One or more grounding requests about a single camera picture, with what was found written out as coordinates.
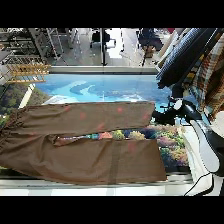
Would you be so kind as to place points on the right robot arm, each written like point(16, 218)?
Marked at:
point(206, 146)

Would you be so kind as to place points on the silver frame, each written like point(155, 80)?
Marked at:
point(100, 189)

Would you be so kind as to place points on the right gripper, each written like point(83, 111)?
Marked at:
point(164, 116)

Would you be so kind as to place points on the brown clothes hanger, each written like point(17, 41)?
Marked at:
point(29, 68)

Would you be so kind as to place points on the brown pants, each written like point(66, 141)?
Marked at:
point(83, 160)

